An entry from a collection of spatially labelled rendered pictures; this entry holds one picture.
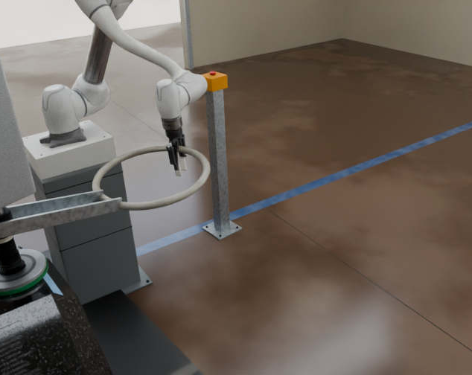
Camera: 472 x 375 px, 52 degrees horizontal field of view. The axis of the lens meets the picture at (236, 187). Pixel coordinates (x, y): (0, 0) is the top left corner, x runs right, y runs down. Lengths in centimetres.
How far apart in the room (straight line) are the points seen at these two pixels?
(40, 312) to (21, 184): 40
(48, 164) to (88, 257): 57
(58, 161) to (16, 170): 97
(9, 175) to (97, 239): 124
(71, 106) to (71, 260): 81
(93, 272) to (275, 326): 103
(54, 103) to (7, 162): 104
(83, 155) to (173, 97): 66
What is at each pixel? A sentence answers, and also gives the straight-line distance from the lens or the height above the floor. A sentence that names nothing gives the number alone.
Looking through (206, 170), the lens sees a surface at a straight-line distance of 197.
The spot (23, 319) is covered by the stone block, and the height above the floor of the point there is 82.
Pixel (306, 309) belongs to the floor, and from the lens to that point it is 273.
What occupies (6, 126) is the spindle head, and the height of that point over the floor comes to 138.
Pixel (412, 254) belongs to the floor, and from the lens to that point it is 323.
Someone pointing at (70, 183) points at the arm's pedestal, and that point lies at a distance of 251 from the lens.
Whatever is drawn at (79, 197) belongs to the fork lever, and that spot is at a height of 97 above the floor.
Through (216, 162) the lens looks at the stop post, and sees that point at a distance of 305.
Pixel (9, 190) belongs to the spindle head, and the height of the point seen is 120.
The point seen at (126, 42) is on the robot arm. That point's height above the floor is 143.
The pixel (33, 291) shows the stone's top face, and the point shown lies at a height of 85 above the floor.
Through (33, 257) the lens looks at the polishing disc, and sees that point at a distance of 180.
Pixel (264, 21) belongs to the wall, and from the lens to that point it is 797.
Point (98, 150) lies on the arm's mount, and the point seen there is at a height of 87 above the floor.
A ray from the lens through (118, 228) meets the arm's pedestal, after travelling 272.
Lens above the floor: 185
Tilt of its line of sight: 29 degrees down
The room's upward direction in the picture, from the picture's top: 2 degrees counter-clockwise
